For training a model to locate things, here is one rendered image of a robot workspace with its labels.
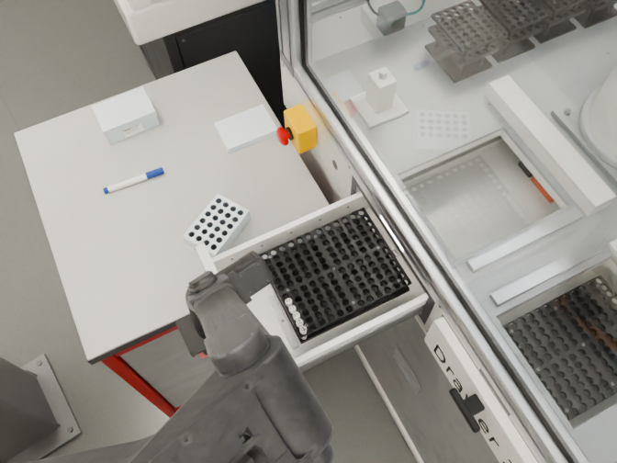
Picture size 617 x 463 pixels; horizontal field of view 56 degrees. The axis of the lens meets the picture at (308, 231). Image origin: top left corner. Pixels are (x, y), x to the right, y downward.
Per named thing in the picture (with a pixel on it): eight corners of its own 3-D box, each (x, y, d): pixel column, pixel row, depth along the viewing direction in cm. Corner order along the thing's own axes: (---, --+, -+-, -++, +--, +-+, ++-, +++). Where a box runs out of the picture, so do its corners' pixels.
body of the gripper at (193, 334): (252, 330, 93) (249, 311, 87) (193, 359, 90) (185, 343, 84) (234, 297, 96) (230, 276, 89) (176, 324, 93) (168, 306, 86)
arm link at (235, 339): (198, 371, 37) (281, 502, 39) (274, 322, 38) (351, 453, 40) (179, 281, 79) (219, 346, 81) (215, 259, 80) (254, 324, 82)
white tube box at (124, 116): (110, 145, 136) (103, 131, 132) (98, 119, 140) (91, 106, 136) (161, 125, 139) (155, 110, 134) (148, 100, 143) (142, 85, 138)
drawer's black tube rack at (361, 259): (301, 348, 105) (300, 337, 99) (261, 269, 112) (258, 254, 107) (407, 296, 109) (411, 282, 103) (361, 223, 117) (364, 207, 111)
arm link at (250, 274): (192, 285, 75) (226, 340, 76) (264, 238, 78) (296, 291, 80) (176, 280, 86) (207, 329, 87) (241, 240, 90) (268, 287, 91)
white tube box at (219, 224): (218, 263, 121) (214, 255, 118) (185, 244, 124) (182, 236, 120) (251, 219, 126) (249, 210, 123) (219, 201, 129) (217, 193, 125)
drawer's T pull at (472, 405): (473, 434, 91) (476, 433, 90) (447, 391, 94) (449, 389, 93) (492, 423, 92) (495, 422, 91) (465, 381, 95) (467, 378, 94)
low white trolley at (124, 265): (173, 428, 179) (86, 361, 112) (113, 265, 206) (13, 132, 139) (340, 345, 191) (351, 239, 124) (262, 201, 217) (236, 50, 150)
